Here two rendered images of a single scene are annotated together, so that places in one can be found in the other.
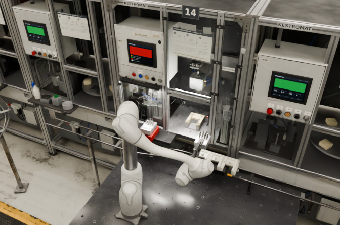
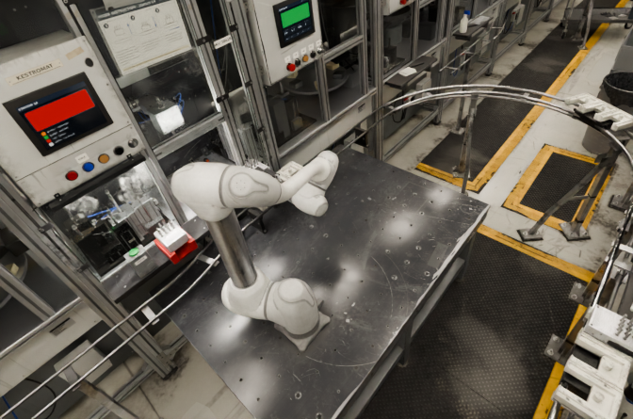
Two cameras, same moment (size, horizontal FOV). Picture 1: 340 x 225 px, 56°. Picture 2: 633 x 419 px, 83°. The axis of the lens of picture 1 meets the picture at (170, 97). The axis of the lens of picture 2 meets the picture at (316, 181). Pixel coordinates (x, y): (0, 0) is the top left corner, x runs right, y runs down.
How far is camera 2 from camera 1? 1.54 m
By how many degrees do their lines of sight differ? 52
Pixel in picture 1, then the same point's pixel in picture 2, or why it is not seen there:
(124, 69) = (40, 182)
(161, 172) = not seen: hidden behind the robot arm
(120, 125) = (256, 179)
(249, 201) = (336, 185)
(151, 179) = not seen: hidden behind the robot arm
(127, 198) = (307, 298)
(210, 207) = (331, 222)
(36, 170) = not seen: outside the picture
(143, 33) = (40, 62)
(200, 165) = (327, 161)
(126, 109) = (214, 168)
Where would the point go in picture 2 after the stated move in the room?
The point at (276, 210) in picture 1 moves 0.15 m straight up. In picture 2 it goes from (356, 168) to (355, 149)
